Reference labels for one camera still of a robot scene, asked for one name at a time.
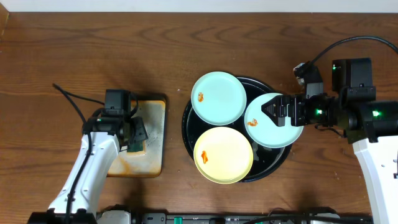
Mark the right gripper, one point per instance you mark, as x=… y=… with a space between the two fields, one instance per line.
x=298 y=102

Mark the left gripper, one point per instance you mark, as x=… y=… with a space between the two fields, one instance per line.
x=141 y=132

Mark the green yellow sponge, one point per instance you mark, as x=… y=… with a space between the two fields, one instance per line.
x=138 y=147

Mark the light blue plate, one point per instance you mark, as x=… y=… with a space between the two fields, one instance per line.
x=218 y=98
x=263 y=130

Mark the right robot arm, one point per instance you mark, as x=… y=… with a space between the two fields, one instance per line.
x=369 y=125

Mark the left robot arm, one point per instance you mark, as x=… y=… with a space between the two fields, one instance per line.
x=104 y=133

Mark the small rectangular black tray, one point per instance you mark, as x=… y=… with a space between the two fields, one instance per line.
x=164 y=130

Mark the round black tray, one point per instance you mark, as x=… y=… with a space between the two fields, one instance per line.
x=266 y=160

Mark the stained white cloth pad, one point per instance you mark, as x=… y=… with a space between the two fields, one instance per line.
x=152 y=149

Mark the yellow plate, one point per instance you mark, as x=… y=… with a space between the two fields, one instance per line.
x=223 y=155

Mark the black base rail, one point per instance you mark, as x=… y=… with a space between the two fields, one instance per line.
x=272 y=218

